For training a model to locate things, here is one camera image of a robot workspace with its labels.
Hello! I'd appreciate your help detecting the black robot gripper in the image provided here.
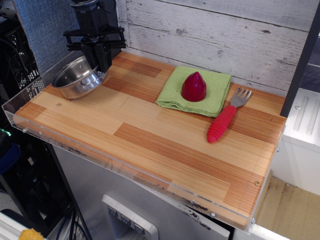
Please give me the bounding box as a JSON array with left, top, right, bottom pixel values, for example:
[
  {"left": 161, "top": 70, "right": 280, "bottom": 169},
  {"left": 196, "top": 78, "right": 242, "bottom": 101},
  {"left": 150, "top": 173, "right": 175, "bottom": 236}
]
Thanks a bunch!
[{"left": 63, "top": 6, "right": 126, "bottom": 72}]

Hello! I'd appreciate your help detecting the stainless steel pot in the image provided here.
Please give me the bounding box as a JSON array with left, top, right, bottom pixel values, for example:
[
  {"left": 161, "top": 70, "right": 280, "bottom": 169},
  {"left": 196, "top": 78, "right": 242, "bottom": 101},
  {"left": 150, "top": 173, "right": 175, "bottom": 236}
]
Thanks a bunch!
[{"left": 51, "top": 56, "right": 108, "bottom": 99}]

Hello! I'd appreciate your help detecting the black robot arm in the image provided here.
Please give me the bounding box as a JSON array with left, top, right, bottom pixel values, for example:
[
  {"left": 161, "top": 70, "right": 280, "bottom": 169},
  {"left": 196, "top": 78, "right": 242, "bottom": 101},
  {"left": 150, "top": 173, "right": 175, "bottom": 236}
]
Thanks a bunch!
[{"left": 63, "top": 0, "right": 126, "bottom": 73}]

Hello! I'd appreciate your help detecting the green folded towel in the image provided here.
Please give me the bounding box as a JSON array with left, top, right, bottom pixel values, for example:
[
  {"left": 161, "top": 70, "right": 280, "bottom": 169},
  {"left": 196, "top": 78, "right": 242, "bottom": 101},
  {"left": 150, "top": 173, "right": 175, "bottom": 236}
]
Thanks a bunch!
[{"left": 155, "top": 66, "right": 232, "bottom": 118}]

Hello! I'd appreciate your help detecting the blue fabric panel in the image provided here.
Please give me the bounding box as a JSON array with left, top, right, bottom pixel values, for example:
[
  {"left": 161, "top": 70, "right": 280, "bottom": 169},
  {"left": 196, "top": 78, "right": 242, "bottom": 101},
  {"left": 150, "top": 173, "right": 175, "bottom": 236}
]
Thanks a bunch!
[{"left": 13, "top": 0, "right": 79, "bottom": 74}]

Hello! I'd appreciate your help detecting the black plastic crate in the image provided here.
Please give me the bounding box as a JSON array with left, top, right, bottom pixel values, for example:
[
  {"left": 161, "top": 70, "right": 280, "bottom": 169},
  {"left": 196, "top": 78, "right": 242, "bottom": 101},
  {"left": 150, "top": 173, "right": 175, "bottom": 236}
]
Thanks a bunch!
[{"left": 3, "top": 26, "right": 40, "bottom": 89}]

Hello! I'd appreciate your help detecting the clear acrylic table guard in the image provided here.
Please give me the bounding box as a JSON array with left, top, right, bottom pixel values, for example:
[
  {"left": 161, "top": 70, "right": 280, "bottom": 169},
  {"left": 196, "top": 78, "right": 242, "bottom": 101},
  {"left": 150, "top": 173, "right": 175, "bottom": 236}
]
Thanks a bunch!
[{"left": 1, "top": 33, "right": 288, "bottom": 235}]

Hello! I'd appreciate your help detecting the red plastic strawberry toy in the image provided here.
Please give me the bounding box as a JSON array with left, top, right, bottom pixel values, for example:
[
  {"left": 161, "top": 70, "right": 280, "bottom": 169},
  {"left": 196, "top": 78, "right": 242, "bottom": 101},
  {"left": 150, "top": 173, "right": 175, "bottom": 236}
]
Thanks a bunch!
[{"left": 181, "top": 71, "right": 207, "bottom": 102}]

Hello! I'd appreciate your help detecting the silver toy fridge cabinet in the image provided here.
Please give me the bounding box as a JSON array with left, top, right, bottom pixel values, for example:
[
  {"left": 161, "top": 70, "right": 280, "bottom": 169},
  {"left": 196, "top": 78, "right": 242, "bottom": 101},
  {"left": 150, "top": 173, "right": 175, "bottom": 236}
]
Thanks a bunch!
[{"left": 53, "top": 146, "right": 235, "bottom": 240}]

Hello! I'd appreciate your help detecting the yellow object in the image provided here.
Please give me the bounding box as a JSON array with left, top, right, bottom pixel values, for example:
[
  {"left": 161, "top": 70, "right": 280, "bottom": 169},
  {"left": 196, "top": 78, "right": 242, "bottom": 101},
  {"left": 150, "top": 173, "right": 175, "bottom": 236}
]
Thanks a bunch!
[{"left": 18, "top": 228, "right": 44, "bottom": 240}]

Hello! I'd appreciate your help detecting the white plastic block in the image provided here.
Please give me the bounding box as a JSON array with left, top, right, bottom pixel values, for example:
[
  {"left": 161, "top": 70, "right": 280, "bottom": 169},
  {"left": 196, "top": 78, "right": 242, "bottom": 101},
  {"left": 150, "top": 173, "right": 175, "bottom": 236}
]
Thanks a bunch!
[{"left": 270, "top": 88, "right": 320, "bottom": 195}]

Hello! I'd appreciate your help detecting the dark grey left post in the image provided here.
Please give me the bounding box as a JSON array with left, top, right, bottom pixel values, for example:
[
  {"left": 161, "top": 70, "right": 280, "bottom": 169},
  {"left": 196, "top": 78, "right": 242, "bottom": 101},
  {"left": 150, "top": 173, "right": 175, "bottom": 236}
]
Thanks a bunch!
[{"left": 104, "top": 0, "right": 121, "bottom": 59}]

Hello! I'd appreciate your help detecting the dark grey post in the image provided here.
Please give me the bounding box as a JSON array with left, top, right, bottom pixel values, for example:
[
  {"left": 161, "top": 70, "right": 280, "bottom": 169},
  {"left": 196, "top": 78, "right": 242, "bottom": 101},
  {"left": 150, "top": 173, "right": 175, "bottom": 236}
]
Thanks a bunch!
[
  {"left": 280, "top": 4, "right": 320, "bottom": 118},
  {"left": 104, "top": 0, "right": 121, "bottom": 59}
]

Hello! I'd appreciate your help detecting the fork with red handle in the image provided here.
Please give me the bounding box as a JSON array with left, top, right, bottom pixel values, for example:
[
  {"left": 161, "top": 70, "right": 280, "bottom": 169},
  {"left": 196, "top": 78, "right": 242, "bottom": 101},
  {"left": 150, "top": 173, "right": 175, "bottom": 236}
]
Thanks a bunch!
[{"left": 206, "top": 87, "right": 252, "bottom": 143}]

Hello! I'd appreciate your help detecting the dark grey right post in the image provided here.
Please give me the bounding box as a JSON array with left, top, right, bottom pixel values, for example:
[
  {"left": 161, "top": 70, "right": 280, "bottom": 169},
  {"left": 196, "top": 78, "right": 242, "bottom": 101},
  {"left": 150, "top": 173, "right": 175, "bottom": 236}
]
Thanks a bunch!
[{"left": 280, "top": 4, "right": 320, "bottom": 118}]

